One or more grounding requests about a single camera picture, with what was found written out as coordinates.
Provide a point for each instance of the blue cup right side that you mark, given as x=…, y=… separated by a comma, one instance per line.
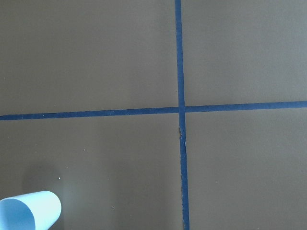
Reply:
x=33, y=211

